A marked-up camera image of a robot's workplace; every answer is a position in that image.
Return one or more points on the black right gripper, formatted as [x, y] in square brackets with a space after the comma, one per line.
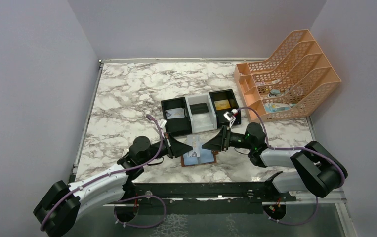
[218, 142]

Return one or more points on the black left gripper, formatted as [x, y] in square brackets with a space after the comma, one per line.
[174, 148]

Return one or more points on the brown leather card holder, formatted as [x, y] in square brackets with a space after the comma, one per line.
[207, 157]

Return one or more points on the silver VIP card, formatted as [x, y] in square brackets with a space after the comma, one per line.
[194, 141]

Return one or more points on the black and white card tray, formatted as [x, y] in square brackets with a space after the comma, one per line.
[198, 123]

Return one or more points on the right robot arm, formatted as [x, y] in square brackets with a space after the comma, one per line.
[316, 170]

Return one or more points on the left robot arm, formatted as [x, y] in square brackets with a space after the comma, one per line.
[64, 204]

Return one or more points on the gold card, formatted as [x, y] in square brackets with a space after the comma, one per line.
[222, 104]

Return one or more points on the black VIP card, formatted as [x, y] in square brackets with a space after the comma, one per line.
[200, 108]

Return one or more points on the peach plastic desk organizer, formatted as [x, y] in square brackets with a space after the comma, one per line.
[291, 83]

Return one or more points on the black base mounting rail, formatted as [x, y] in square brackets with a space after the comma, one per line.
[181, 198]

